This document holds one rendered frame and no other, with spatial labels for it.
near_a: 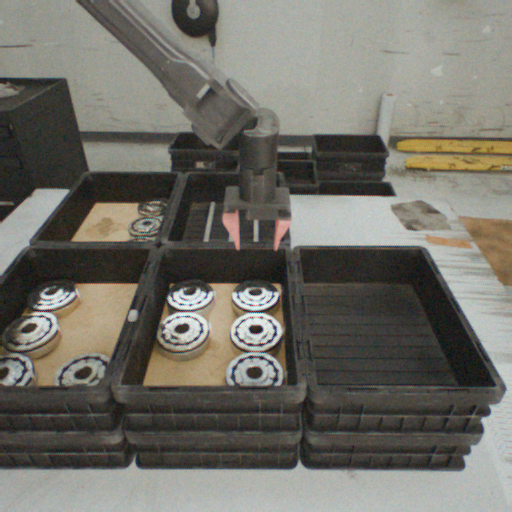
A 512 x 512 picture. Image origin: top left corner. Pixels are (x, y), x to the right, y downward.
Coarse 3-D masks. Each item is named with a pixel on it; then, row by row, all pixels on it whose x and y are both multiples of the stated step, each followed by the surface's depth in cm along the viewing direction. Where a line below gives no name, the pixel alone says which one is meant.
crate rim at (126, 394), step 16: (160, 256) 93; (288, 256) 93; (288, 272) 88; (144, 288) 84; (144, 304) 80; (128, 336) 73; (128, 352) 70; (304, 368) 68; (112, 384) 65; (304, 384) 65; (128, 400) 65; (144, 400) 65; (160, 400) 65; (176, 400) 65; (192, 400) 65; (208, 400) 65; (224, 400) 65; (240, 400) 65; (256, 400) 65; (272, 400) 65; (288, 400) 65
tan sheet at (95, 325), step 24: (96, 288) 99; (120, 288) 99; (24, 312) 93; (72, 312) 93; (96, 312) 93; (120, 312) 93; (72, 336) 87; (96, 336) 87; (48, 360) 82; (48, 384) 77
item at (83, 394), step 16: (16, 256) 93; (144, 272) 89; (112, 368) 68; (0, 400) 65; (16, 400) 65; (32, 400) 65; (48, 400) 65; (64, 400) 65; (80, 400) 65; (96, 400) 65
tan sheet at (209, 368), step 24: (216, 288) 99; (168, 312) 93; (216, 312) 93; (216, 336) 87; (168, 360) 82; (192, 360) 82; (216, 360) 82; (144, 384) 77; (168, 384) 77; (192, 384) 77; (216, 384) 77
